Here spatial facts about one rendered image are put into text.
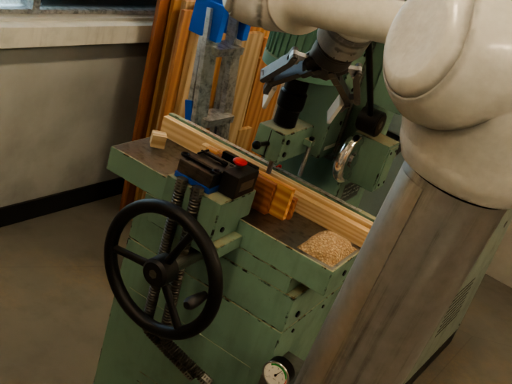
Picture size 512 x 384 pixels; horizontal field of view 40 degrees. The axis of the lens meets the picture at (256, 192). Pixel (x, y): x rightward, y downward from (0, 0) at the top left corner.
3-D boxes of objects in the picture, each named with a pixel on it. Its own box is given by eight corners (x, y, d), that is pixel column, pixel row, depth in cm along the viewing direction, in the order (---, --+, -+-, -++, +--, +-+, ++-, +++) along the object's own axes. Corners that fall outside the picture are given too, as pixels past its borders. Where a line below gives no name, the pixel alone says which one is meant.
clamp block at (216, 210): (155, 211, 147) (165, 173, 144) (193, 196, 159) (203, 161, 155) (211, 244, 142) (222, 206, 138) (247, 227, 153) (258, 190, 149)
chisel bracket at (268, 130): (248, 156, 158) (259, 122, 154) (279, 145, 169) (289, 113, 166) (276, 171, 155) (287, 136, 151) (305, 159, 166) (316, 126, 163)
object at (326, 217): (196, 158, 170) (201, 143, 169) (202, 157, 172) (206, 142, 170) (402, 270, 149) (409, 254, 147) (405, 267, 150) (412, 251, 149)
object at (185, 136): (158, 133, 177) (163, 115, 175) (164, 132, 179) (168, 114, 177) (367, 246, 154) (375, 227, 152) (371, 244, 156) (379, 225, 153)
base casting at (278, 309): (126, 235, 167) (134, 202, 163) (254, 184, 214) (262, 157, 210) (283, 334, 149) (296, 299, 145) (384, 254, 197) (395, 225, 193)
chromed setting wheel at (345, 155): (323, 184, 163) (340, 136, 158) (345, 173, 173) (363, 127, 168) (334, 190, 162) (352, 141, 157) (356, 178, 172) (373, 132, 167)
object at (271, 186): (207, 183, 160) (216, 154, 157) (211, 181, 161) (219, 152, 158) (264, 215, 153) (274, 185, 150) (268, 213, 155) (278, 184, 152)
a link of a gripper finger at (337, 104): (340, 91, 138) (344, 92, 138) (326, 111, 143) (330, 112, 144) (340, 104, 136) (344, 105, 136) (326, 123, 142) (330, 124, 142)
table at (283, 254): (75, 176, 158) (79, 152, 155) (161, 152, 183) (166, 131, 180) (302, 315, 134) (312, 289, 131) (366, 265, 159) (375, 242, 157)
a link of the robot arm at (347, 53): (377, 49, 117) (362, 71, 122) (376, 8, 122) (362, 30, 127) (326, 36, 115) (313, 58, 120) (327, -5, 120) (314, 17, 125)
